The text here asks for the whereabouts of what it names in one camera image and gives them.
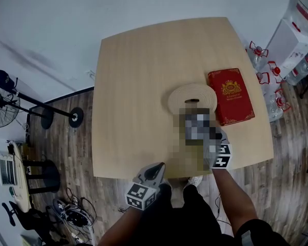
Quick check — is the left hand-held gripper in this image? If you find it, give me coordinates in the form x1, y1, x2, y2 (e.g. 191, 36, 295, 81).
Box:
125, 162, 166, 211

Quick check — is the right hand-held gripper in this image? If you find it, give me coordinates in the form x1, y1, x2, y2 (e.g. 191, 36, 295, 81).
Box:
209, 128, 233, 169

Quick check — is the black framed photo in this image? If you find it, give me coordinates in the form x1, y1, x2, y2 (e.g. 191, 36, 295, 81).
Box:
183, 108, 216, 146

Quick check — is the person's left forearm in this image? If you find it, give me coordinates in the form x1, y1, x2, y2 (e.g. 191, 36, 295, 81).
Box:
97, 206, 144, 246

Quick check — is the person's right forearm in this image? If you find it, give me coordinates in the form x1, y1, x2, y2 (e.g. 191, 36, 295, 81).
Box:
211, 168, 259, 237

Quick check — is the red hardcover book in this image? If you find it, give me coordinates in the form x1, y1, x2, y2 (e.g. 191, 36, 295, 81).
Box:
207, 68, 256, 127

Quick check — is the person's right white shoe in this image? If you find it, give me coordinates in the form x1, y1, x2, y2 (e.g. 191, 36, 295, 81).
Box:
187, 175, 204, 187

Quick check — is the beige coiled round roll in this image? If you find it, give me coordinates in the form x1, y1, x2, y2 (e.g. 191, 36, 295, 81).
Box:
167, 83, 218, 116

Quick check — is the person's black clothing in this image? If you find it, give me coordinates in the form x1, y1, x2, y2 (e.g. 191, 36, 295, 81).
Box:
92, 183, 291, 246

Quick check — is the black and white floor device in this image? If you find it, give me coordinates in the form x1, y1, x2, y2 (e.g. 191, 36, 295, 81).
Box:
52, 198, 93, 228

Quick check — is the white water dispenser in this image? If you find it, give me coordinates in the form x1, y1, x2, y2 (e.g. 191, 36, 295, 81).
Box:
264, 18, 308, 79

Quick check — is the black office chair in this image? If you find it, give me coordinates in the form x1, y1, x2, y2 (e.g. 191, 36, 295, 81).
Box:
2, 201, 67, 246

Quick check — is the round beige table black base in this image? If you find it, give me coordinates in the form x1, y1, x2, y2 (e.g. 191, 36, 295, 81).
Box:
7, 141, 61, 214

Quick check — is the large clear water bottle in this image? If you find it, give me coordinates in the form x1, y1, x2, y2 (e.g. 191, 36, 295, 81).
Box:
282, 0, 308, 42

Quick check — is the dark baseball cap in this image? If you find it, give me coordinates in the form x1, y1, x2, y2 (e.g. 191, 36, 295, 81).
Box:
0, 69, 18, 89

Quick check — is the clear jug with red handle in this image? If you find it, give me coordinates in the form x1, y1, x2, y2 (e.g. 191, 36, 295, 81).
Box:
256, 72, 271, 94
246, 41, 270, 71
286, 56, 308, 86
267, 60, 284, 84
266, 88, 291, 122

